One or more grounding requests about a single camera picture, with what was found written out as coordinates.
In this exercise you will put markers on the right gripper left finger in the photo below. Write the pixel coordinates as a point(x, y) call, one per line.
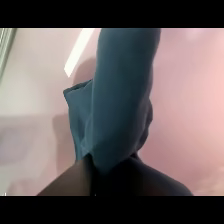
point(73, 181)

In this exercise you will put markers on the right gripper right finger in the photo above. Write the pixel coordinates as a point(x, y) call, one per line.
point(143, 180)

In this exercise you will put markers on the blue T-shirt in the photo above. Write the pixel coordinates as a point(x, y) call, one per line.
point(120, 100)

